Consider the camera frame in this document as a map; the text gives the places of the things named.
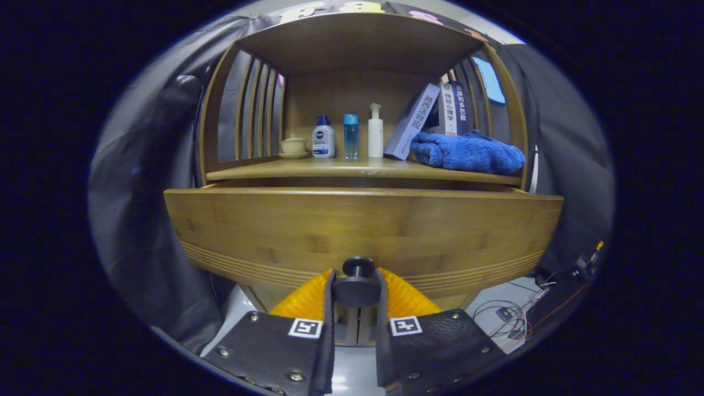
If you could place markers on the black device with orange part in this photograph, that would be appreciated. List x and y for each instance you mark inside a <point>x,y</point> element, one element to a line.
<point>586,261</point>

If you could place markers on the beige lidded ceramic cup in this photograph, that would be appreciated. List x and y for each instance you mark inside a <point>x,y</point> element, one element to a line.
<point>293,146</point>

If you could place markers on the clear blue bottle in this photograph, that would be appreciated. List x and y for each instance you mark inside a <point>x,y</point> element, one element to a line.
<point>351,137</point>

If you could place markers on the blue towel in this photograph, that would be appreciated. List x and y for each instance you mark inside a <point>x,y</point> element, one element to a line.
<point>467,154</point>

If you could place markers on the wooden cabinet door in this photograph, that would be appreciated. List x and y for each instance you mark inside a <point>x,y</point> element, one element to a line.
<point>347,333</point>
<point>367,333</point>

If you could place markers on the white pump bottle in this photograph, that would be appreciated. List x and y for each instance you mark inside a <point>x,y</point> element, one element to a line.
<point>375,137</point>

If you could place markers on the wooden cabinet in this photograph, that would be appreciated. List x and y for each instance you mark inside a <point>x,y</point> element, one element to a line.
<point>352,49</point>

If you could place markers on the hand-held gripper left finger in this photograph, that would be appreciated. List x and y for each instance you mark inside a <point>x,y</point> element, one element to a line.
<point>329,352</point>

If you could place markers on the white bottle with blue cap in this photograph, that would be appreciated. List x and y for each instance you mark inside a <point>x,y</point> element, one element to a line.
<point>323,140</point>

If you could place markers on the wooden countertop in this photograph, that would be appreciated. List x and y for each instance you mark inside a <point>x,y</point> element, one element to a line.
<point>330,168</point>

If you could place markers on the dark blue book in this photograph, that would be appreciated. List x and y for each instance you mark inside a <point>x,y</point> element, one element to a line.
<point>463,110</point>

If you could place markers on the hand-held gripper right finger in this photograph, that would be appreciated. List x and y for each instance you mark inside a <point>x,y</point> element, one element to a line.
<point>382,352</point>

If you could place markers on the wooden drawer with black knob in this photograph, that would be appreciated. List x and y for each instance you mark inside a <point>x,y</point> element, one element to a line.
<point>330,231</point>

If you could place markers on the lavender book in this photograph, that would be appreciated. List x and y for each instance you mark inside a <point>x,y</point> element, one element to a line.
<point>410,126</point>

